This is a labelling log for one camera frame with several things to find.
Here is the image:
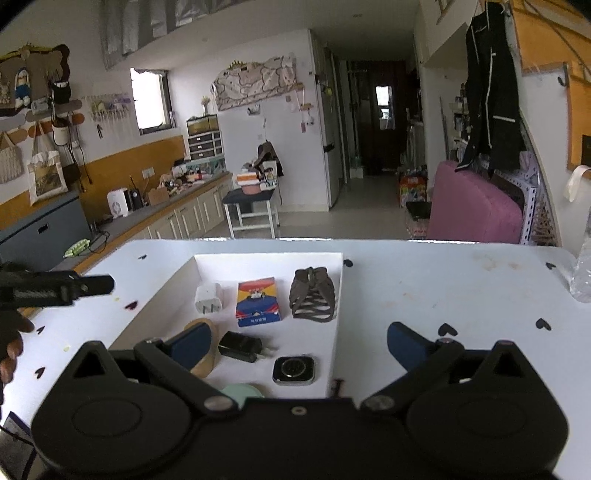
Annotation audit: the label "black charger plug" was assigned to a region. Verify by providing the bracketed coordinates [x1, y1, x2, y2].
[218, 331, 273, 364]

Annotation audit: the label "wooden staircase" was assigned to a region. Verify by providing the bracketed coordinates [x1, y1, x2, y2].
[512, 0, 591, 172]

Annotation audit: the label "white charger plug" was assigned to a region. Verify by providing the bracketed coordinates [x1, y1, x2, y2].
[195, 283, 223, 317]

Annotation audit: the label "white cloth strip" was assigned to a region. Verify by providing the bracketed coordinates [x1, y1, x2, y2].
[564, 166, 591, 202]

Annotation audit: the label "white wall rack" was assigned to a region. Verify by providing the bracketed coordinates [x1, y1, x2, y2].
[85, 92, 133, 123]

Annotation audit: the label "white perforated shelf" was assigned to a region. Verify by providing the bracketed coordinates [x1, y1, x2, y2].
[492, 159, 562, 248]

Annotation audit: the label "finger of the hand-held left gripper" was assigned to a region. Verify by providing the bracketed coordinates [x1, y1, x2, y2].
[75, 274, 116, 301]

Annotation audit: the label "person's left hand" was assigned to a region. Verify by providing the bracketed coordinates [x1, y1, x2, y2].
[0, 309, 36, 384]

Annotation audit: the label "glass fish tank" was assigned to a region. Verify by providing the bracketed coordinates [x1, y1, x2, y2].
[187, 115, 221, 137]

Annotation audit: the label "pink sofa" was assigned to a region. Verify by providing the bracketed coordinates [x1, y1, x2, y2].
[427, 160, 523, 244]

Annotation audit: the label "black hanging jacket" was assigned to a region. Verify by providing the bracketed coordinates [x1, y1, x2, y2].
[455, 2, 527, 179]

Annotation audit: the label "patterned wall cloth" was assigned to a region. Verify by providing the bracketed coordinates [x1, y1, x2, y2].
[211, 54, 299, 112]

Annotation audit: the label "clear plastic water bottle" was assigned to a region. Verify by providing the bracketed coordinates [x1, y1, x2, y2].
[569, 222, 591, 304]

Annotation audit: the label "grey drawer organizer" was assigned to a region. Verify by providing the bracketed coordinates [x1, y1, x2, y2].
[187, 131, 225, 161]

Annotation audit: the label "kitchen counter with cabinets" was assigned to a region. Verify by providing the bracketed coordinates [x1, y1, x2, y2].
[51, 171, 234, 274]

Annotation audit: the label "window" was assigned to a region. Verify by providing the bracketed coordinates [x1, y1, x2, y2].
[130, 68, 174, 136]

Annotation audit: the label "colourful box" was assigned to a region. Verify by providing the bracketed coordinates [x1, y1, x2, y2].
[399, 171, 428, 208]

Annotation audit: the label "brown hair claw clip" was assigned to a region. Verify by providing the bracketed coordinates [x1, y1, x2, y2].
[289, 266, 337, 323]

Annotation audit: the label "printed canvas tote bag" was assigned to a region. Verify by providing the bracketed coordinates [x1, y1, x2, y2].
[27, 122, 69, 206]

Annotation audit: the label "red and blue card box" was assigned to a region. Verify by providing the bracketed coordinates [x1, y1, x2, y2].
[235, 277, 282, 328]

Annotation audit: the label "brown bear wall organizer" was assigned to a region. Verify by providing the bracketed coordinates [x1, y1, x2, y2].
[0, 44, 86, 130]

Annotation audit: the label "grey blue chest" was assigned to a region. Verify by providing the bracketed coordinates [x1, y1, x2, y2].
[0, 191, 91, 271]

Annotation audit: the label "dark wooden door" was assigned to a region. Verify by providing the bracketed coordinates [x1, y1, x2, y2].
[348, 60, 407, 175]

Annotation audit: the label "small white heater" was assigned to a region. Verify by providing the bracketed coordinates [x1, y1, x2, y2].
[107, 188, 130, 218]

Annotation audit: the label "silver foil panels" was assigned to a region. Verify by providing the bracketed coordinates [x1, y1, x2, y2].
[99, 0, 296, 70]

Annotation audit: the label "oval wooden block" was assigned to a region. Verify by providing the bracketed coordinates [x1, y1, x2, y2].
[184, 318, 222, 378]

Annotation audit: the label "white knit bag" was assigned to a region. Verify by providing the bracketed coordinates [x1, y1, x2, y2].
[0, 131, 24, 185]

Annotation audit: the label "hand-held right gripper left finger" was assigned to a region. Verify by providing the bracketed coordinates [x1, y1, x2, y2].
[65, 322, 241, 418]

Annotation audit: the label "black handheld radio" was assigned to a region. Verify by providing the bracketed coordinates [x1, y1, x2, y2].
[128, 174, 144, 212]

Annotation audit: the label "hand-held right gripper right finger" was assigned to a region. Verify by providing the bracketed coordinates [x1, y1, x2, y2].
[360, 322, 539, 416]

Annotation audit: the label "pink lunch box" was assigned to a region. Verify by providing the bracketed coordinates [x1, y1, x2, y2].
[236, 172, 262, 195]

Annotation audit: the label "white stool with blue top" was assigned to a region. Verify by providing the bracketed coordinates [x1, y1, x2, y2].
[222, 187, 282, 240]

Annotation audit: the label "white rectangular tray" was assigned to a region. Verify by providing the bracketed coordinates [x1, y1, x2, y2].
[108, 252, 345, 400]

